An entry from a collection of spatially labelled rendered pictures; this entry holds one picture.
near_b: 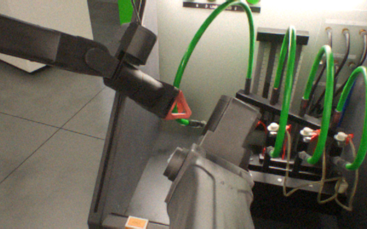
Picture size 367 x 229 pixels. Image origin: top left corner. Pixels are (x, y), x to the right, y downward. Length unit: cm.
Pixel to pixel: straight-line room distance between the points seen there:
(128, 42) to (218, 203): 45
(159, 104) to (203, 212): 47
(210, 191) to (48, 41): 40
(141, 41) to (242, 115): 30
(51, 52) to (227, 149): 32
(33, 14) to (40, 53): 297
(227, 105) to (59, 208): 191
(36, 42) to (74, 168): 194
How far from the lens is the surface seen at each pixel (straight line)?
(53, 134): 279
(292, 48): 74
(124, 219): 90
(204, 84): 117
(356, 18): 107
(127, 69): 61
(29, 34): 56
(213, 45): 109
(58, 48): 56
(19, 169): 259
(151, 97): 64
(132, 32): 63
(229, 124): 39
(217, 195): 23
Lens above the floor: 166
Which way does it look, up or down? 36 degrees down
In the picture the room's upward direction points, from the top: straight up
